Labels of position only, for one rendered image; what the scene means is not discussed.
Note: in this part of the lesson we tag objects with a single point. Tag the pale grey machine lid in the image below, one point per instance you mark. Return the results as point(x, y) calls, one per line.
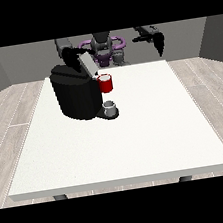
point(89, 65)

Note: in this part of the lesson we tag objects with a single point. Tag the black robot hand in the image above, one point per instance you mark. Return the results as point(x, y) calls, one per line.
point(157, 41)
point(71, 57)

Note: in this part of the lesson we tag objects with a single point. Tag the small grey coffee pod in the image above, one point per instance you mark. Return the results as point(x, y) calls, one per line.
point(118, 58)

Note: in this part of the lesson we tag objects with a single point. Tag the black coffee machine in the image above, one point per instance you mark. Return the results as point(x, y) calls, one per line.
point(74, 95)

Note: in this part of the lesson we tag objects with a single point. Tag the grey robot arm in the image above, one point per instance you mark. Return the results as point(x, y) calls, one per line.
point(62, 43)
point(146, 29)

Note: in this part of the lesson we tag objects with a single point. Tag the dark table leg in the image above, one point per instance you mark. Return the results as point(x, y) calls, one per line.
point(185, 178)
point(60, 197)

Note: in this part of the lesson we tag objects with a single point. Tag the grey trunk with purple rings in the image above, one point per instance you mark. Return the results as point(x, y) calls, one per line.
point(102, 49)

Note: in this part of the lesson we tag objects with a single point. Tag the small grey cup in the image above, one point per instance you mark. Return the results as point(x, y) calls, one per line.
point(109, 109)

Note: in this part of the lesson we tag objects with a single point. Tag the red pod holder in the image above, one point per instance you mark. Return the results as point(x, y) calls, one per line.
point(105, 84)

